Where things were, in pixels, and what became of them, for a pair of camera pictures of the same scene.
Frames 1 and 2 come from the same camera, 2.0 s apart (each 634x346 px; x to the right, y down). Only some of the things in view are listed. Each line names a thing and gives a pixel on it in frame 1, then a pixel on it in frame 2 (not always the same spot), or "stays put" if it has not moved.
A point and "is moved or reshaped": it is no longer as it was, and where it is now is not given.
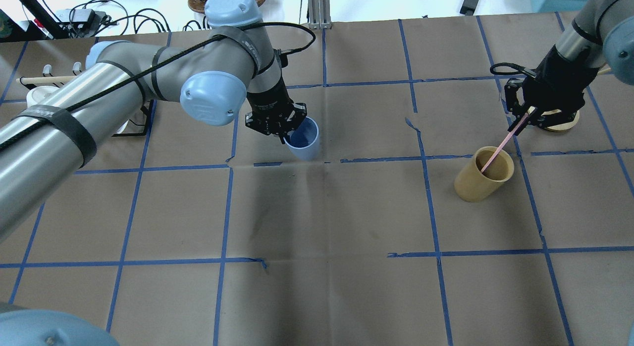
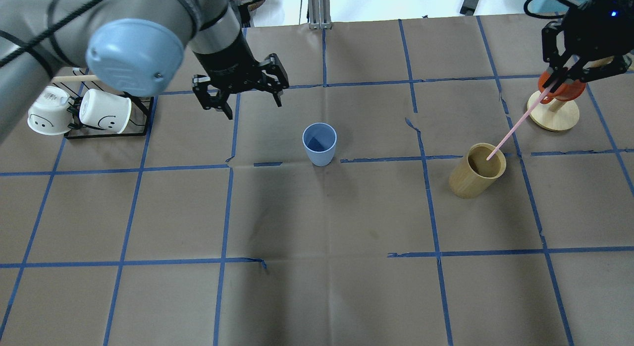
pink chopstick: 504,143 is moved or reshaped
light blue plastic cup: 303,141 -> 319,139
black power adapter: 471,1 stays put
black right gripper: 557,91 -> 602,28
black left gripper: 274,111 -> 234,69
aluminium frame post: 319,3 stays put
